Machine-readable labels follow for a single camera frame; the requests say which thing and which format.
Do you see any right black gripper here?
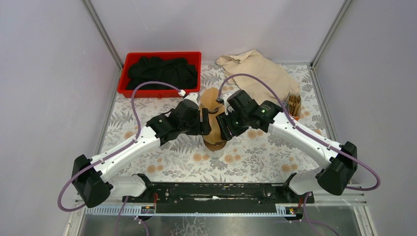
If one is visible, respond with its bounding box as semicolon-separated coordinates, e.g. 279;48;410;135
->
215;108;249;142

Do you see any dark wooden ring holder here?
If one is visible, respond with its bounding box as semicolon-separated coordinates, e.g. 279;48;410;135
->
203;140;227;152

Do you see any orange coffee filter box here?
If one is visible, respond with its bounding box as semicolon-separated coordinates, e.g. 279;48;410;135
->
284;93;302;121

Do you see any brown paper coffee filter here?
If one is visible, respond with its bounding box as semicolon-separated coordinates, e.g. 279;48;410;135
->
200;87;225;115

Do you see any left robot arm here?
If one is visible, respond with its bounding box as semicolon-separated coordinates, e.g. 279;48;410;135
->
70;98;211;208

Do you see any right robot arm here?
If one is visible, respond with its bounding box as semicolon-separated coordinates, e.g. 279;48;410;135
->
216;90;357;203

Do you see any black cloth in bin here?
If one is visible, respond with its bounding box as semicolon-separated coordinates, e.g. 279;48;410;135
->
126;57;199;90

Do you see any beige cloth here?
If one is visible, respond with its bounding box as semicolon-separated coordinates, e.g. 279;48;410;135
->
216;50;300;104

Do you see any red plastic bin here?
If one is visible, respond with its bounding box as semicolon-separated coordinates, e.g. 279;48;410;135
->
118;52;202;98

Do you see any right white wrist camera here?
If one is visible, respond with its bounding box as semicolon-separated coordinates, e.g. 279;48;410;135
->
216;92;234;116

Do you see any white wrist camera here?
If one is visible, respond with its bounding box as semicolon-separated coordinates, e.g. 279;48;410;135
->
216;92;234;116
178;90;200;106

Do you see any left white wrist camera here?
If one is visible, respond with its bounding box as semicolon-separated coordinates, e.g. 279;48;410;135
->
178;90;200;106

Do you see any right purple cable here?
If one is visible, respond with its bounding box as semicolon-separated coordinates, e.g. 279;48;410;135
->
217;73;381;236

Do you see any purple cable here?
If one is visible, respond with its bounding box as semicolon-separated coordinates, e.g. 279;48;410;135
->
217;73;381;236
58;81;183;236

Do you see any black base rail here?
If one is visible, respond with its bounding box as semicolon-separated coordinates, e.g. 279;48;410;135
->
127;182;305;214

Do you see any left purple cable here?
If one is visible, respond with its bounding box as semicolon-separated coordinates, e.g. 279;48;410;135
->
58;81;183;236

